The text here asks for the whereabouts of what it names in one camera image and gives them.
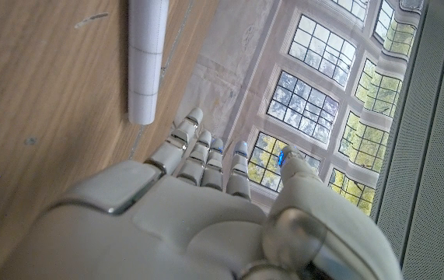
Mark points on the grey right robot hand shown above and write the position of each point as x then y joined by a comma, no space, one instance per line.
175,225

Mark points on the rolled grey paper tube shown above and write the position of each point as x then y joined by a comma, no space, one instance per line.
145,58

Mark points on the printed window backdrop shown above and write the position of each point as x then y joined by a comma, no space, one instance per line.
303,78

